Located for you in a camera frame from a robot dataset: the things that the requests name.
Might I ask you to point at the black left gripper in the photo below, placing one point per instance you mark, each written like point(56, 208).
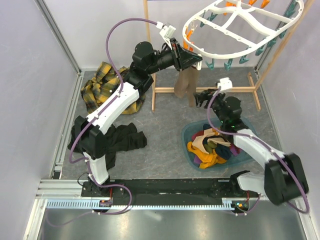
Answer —
point(182, 58)

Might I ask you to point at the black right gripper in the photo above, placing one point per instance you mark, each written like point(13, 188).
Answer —
point(204, 95)

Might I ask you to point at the beige maroon white-striped sock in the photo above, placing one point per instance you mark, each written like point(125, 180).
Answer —
point(192, 80)
point(182, 84)

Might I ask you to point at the navy blue sock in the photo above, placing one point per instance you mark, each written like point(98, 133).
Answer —
point(223, 152)
point(207, 127)

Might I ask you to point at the maroon beige striped sock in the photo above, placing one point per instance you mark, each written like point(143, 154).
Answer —
point(212, 140)
point(198, 143)

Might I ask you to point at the white oval clip hanger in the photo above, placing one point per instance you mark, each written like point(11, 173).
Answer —
point(232, 31)

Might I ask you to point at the mustard yellow sock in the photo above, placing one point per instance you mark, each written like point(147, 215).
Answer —
point(209, 159)
point(193, 150)

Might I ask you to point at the maroon purple striped sock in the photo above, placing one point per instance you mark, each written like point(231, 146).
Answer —
point(235, 150)
point(197, 160)

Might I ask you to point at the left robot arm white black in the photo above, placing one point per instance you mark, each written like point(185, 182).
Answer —
point(146, 61)

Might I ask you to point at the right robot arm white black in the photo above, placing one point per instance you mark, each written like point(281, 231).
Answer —
point(283, 179)

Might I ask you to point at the black garment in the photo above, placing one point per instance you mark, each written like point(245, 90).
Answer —
point(121, 138)

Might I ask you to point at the yellow plaid shirt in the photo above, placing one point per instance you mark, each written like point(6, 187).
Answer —
point(99, 89)

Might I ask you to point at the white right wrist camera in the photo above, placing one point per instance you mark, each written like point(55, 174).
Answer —
point(224, 85)

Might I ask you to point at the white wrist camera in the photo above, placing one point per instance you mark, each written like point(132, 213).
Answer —
point(166, 32)
point(224, 85)

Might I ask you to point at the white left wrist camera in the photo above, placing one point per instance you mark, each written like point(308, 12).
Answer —
point(166, 32)

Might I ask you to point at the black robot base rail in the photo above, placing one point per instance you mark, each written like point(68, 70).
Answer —
point(185, 191)

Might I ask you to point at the aluminium corner post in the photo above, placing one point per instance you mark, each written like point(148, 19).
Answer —
point(49, 18)

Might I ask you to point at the white slotted cable duct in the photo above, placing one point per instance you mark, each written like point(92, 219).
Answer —
point(90, 204)

